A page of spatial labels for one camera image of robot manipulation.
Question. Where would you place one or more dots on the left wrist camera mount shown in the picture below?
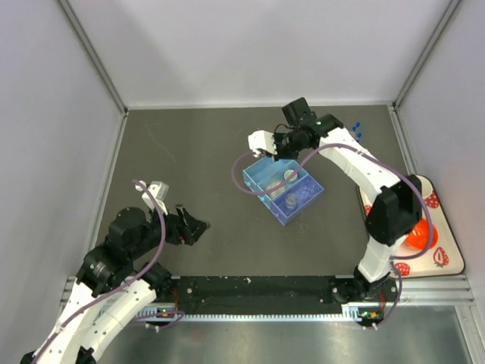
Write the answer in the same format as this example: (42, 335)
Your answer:
(153, 194)

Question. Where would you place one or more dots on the clear glass beaker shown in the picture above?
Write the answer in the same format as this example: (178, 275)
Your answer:
(309, 189)

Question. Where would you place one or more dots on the clear plastic funnel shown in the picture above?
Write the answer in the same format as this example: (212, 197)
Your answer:
(276, 177)

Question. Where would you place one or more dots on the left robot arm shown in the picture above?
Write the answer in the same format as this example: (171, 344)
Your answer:
(83, 331)

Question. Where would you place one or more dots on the strawberry pattern tray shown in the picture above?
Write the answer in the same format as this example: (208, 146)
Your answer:
(443, 256)

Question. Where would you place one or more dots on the purple drawer box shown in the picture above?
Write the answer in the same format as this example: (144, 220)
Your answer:
(279, 210)

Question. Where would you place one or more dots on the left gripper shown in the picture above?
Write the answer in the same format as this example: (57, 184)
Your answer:
(184, 227)

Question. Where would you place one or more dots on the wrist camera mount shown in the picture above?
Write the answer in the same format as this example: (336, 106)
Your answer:
(261, 143)
(153, 194)

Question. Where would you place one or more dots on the yellow cup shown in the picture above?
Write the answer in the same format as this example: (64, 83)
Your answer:
(426, 187)

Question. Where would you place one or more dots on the light blue drawer box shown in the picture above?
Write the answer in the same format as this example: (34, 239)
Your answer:
(261, 169)

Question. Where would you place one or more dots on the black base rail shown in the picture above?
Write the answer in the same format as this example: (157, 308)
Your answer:
(272, 294)

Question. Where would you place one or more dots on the glass stoppered bottle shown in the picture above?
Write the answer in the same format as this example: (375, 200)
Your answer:
(291, 201)

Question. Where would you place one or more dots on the grey slotted cable duct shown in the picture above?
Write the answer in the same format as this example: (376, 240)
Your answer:
(344, 314)

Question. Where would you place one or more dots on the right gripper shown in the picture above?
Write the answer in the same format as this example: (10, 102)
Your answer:
(280, 154)

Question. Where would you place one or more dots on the orange bowl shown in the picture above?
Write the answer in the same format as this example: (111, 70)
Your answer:
(419, 236)

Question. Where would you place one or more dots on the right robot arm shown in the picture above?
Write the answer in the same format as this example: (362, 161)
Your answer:
(395, 199)

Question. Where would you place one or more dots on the clear bag of corks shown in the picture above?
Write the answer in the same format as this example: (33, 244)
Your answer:
(274, 193)

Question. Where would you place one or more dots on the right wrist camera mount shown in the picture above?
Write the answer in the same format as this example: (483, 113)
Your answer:
(261, 143)

